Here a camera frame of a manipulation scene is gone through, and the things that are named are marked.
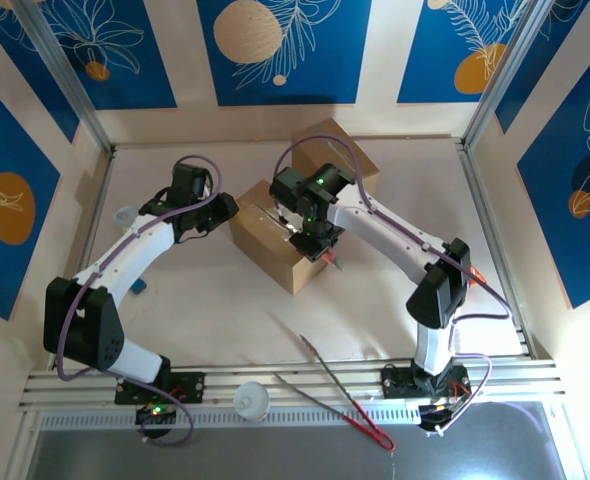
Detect brown cardboard box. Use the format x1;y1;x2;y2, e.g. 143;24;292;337
290;117;381;211
228;179;345;296

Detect black controller board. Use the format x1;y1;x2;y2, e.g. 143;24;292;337
133;402;178;441
417;387;472;440

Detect aluminium corner post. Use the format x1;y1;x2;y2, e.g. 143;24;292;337
460;0;560;151
10;0;117;154

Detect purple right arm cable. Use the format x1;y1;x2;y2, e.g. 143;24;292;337
274;135;514;437

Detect aluminium side rail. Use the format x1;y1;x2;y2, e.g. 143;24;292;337
49;147;117;372
457;138;551;362

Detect grey metal sheet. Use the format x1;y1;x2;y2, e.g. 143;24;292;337
22;399;584;480

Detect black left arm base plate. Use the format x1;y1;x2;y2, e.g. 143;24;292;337
113;370;207;407

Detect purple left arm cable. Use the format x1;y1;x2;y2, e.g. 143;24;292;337
54;154;226;447

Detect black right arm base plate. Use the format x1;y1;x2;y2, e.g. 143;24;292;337
380;363;473;402

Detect blue floral wall poster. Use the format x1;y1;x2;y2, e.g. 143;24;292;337
0;69;62;322
196;0;375;107
34;0;179;112
517;44;590;310
396;0;546;105
0;7;82;145
494;0;590;134

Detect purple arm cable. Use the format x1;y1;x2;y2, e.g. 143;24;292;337
274;135;514;437
54;154;226;447

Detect yellow can grey lid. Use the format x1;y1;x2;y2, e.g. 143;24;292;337
113;206;140;232

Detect metal tongs red handle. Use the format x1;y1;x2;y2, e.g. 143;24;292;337
272;333;397;453

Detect white plastic cup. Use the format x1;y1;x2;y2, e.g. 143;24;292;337
232;381;271;422

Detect white slotted cable duct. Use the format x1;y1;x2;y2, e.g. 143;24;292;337
38;403;562;432

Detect aluminium frame rail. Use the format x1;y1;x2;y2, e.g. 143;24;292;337
18;355;567;417

